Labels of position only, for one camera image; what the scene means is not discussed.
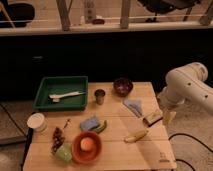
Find black cable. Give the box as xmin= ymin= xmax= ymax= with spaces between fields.
xmin=168 ymin=132 xmax=213 ymax=171

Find wooden block sponge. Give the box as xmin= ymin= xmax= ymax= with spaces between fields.
xmin=143 ymin=110 xmax=163 ymax=127

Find green plastic tray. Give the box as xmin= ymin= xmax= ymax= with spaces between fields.
xmin=34 ymin=76 xmax=88 ymax=111

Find yellow banana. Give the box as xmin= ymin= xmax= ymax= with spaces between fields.
xmin=124 ymin=130 xmax=148 ymax=143

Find white paper cup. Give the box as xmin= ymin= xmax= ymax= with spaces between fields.
xmin=27 ymin=113 xmax=47 ymax=132

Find blue folded cloth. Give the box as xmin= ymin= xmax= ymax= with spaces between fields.
xmin=123 ymin=99 xmax=142 ymax=118

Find orange bowl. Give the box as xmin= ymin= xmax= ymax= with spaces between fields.
xmin=71 ymin=131 xmax=102 ymax=164

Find blue sponge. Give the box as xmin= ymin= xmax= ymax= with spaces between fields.
xmin=80 ymin=116 xmax=100 ymax=131

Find green pepper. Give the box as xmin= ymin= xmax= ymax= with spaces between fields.
xmin=93 ymin=120 xmax=107 ymax=134

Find black office chair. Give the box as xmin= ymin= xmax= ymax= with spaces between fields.
xmin=137 ymin=0 xmax=201 ymax=23

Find small metal spoon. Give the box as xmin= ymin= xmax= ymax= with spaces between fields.
xmin=63 ymin=119 xmax=71 ymax=129

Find white plastic fork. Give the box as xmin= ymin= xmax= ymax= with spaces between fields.
xmin=49 ymin=91 xmax=85 ymax=99

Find purple grapes bunch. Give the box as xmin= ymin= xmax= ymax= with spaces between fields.
xmin=51 ymin=127 xmax=65 ymax=154

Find small metal cup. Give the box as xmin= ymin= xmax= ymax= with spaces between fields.
xmin=94 ymin=89 xmax=106 ymax=105

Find light green cup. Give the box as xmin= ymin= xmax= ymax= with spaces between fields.
xmin=55 ymin=144 xmax=72 ymax=162

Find orange egg ball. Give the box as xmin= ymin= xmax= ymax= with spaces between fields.
xmin=80 ymin=137 xmax=94 ymax=151

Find black chair top left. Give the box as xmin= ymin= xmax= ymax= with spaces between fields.
xmin=0 ymin=1 xmax=35 ymax=28

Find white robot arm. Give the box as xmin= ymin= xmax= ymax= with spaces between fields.
xmin=158 ymin=62 xmax=213 ymax=126

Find dark red bowl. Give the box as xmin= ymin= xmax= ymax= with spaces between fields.
xmin=113 ymin=78 xmax=133 ymax=97

